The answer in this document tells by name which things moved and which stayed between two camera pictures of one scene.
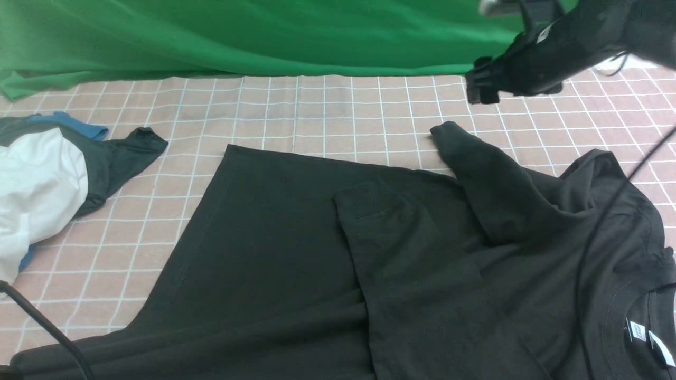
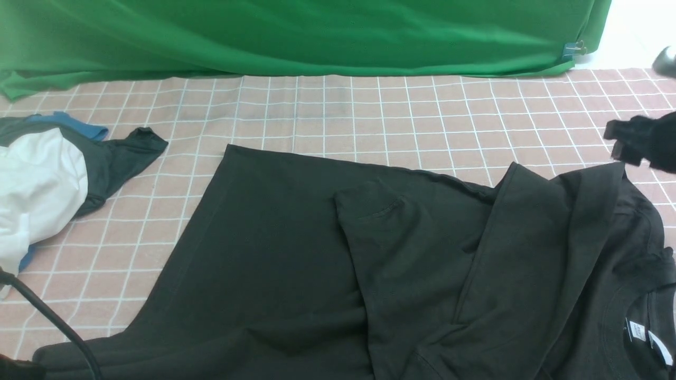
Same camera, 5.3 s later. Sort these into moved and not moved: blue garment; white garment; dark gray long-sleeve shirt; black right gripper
Moved: black right gripper
Not moved: white garment; dark gray long-sleeve shirt; blue garment
